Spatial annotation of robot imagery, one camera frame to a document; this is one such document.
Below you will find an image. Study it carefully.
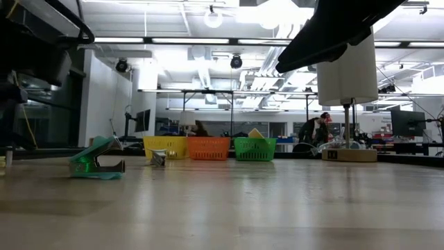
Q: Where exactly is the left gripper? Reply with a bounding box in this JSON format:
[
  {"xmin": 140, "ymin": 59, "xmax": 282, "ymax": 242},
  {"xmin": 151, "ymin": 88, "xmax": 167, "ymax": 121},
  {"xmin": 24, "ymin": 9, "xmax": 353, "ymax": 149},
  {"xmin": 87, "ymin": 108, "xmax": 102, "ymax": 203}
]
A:
[{"xmin": 0, "ymin": 82, "xmax": 29, "ymax": 106}]

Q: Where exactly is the teal staple remover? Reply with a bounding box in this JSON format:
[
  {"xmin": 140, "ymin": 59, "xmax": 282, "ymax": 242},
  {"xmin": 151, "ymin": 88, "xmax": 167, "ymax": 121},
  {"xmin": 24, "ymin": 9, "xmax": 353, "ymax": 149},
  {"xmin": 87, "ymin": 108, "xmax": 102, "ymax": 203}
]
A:
[{"xmin": 68, "ymin": 135, "xmax": 126, "ymax": 181}]

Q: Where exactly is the black monitor on stand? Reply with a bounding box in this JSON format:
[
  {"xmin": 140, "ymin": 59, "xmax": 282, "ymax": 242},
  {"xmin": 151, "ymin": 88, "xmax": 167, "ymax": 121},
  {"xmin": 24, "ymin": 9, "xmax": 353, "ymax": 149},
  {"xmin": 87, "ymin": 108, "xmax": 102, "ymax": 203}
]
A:
[{"xmin": 123, "ymin": 108, "xmax": 152, "ymax": 139}]

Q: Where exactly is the yellow plastic basket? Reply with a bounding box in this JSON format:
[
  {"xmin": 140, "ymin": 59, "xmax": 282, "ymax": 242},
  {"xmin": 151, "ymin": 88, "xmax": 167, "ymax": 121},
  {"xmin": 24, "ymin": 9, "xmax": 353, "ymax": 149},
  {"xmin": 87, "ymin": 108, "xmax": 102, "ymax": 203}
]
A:
[{"xmin": 143, "ymin": 135, "xmax": 190, "ymax": 160}]

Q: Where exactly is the small white shade lamp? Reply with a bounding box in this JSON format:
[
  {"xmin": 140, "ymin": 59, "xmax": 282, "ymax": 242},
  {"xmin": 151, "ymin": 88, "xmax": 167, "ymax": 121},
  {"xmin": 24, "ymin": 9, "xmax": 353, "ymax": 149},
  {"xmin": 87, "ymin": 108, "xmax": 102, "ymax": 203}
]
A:
[{"xmin": 178, "ymin": 110, "xmax": 197, "ymax": 136}]

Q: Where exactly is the person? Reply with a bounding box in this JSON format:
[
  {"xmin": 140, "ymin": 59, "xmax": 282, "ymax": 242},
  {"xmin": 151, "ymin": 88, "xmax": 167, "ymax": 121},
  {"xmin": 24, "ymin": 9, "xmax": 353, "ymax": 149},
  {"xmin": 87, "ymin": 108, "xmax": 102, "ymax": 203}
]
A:
[
  {"xmin": 189, "ymin": 119, "xmax": 210, "ymax": 138},
  {"xmin": 297, "ymin": 111, "xmax": 333, "ymax": 146}
]

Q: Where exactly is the orange plastic basket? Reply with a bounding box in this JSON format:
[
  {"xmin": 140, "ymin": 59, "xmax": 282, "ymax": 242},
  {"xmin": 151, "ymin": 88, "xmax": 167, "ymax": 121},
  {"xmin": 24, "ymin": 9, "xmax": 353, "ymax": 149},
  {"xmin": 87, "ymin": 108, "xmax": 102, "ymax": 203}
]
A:
[{"xmin": 187, "ymin": 136, "xmax": 232, "ymax": 161}]

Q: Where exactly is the round pendant ceiling light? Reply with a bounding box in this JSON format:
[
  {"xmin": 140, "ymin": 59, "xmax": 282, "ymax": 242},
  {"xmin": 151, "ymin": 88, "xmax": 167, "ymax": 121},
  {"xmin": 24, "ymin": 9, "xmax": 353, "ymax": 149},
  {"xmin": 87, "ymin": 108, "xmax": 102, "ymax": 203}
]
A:
[{"xmin": 203, "ymin": 5, "xmax": 223, "ymax": 29}]

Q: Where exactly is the green plastic basket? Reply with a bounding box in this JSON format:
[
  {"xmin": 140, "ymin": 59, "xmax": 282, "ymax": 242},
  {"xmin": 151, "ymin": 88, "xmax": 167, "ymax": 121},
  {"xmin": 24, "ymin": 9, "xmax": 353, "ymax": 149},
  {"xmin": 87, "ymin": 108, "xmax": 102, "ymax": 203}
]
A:
[{"xmin": 233, "ymin": 137, "xmax": 278, "ymax": 163}]

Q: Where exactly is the clear plastic bag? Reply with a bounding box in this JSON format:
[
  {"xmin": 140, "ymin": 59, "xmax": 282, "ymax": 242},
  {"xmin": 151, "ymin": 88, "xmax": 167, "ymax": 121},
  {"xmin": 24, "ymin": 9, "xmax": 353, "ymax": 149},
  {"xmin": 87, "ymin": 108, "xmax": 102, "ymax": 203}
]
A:
[{"xmin": 309, "ymin": 137, "xmax": 348, "ymax": 156}]

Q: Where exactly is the table lamp white shade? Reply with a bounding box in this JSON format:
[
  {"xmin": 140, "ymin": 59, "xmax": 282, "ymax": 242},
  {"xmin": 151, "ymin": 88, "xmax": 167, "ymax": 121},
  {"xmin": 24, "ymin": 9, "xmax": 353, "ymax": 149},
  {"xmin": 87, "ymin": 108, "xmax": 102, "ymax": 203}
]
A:
[{"xmin": 316, "ymin": 27, "xmax": 379, "ymax": 163}]

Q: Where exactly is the stack of coloured boxes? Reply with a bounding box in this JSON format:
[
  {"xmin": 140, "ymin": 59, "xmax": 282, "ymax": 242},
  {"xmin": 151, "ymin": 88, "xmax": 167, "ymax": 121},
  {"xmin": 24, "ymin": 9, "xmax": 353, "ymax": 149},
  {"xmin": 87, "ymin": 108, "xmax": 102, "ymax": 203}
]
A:
[{"xmin": 369, "ymin": 130, "xmax": 395, "ymax": 151}]

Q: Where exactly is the black computer monitor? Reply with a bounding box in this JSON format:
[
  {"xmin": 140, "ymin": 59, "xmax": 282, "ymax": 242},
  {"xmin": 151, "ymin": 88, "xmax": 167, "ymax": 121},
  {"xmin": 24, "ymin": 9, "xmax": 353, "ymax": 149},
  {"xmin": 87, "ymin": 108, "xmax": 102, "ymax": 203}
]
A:
[{"xmin": 391, "ymin": 109, "xmax": 427, "ymax": 138}]

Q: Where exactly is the black office desk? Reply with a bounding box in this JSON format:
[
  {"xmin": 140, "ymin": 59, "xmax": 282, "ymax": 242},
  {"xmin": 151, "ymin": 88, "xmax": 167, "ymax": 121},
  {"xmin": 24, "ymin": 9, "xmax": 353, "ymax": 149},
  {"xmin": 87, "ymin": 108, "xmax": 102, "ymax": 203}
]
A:
[{"xmin": 393, "ymin": 141, "xmax": 444, "ymax": 156}]

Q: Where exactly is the yellow extension cord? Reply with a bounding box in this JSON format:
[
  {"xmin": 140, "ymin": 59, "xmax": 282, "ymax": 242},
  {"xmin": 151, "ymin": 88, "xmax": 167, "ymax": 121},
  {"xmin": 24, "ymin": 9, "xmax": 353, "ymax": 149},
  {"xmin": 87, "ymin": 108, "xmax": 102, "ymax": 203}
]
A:
[{"xmin": 19, "ymin": 103, "xmax": 39, "ymax": 150}]

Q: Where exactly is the grey cylindrical post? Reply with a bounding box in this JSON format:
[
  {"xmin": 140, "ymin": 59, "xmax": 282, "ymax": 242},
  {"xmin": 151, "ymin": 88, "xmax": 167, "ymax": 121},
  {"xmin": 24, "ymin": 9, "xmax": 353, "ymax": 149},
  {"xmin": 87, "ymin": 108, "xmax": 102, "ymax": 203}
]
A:
[{"xmin": 4, "ymin": 145, "xmax": 15, "ymax": 167}]

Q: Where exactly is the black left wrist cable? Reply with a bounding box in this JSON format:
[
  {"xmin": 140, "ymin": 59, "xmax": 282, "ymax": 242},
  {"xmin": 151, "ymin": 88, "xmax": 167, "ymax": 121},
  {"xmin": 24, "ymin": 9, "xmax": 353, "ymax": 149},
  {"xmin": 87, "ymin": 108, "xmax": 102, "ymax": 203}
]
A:
[{"xmin": 44, "ymin": 0, "xmax": 96, "ymax": 46}]

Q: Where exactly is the black metal rack frame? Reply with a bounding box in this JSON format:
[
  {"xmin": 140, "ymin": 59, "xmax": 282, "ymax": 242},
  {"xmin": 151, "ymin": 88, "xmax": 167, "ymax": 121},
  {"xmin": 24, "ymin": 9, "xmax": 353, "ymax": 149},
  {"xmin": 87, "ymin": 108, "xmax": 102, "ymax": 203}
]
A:
[{"xmin": 137, "ymin": 88, "xmax": 318, "ymax": 138}]

